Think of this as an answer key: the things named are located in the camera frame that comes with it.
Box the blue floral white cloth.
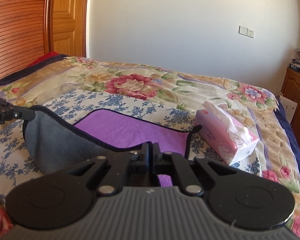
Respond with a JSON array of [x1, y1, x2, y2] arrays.
[[0, 88, 263, 200]]

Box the floral blanket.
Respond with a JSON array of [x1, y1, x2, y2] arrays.
[[0, 55, 300, 240]]

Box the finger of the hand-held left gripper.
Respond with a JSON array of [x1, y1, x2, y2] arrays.
[[5, 105, 36, 121]]

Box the white cardboard box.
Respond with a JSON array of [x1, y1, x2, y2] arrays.
[[277, 93, 298, 125]]

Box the purple and grey towel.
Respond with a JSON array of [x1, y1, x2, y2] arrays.
[[22, 105, 202, 188]]

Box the wooden cabinet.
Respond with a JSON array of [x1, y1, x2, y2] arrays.
[[281, 67, 300, 133]]

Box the white wall switch socket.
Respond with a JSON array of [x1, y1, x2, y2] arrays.
[[238, 25, 256, 39]]

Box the pink tissue pack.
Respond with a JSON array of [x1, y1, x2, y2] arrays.
[[193, 99, 260, 166]]

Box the red cloth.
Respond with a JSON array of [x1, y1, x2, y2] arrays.
[[27, 51, 66, 67]]

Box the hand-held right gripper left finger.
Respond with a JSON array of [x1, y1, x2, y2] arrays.
[[54, 142, 150, 197]]

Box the wooden door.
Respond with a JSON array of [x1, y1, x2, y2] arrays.
[[49, 0, 91, 58]]

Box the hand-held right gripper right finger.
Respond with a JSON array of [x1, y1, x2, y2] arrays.
[[152, 142, 241, 196]]

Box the slatted wooden headboard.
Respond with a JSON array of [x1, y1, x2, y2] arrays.
[[0, 0, 52, 87]]

